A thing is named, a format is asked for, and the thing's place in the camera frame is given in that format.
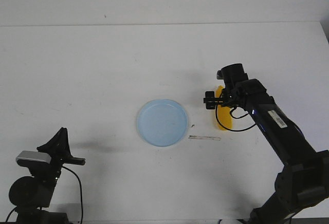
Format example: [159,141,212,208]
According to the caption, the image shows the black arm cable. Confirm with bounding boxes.
[215,94,257,133]
[61,166,84,222]

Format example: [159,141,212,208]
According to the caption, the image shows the yellow corn cob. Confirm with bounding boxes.
[215,85,232,129]

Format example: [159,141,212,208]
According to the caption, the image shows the light blue round plate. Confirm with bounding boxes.
[136,99,188,147]

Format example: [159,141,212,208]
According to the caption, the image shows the tape strip on table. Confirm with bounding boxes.
[189,135,221,141]

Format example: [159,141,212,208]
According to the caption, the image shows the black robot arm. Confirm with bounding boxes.
[9,127,85,223]
[204,63,328,223]

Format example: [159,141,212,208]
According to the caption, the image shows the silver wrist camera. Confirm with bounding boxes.
[15,151,51,167]

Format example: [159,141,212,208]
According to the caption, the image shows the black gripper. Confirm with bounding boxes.
[36,127,85,175]
[203,63,248,109]

